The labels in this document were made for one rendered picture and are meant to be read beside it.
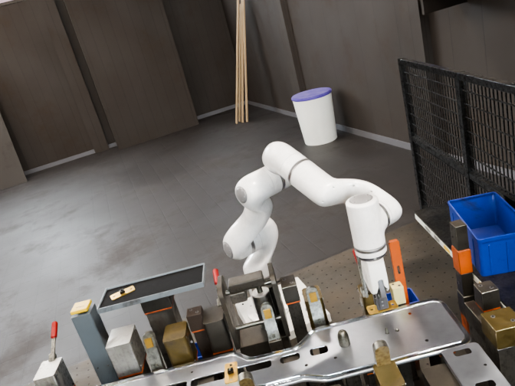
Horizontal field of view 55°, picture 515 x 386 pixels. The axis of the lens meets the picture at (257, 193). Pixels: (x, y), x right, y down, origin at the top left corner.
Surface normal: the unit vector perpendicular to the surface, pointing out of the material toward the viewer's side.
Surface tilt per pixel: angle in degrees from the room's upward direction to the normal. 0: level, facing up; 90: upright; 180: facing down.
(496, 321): 0
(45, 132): 90
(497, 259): 90
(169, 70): 90
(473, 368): 0
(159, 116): 90
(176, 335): 0
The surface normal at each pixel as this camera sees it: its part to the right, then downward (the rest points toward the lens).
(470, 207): -0.06, 0.36
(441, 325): -0.25, -0.91
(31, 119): 0.33, 0.26
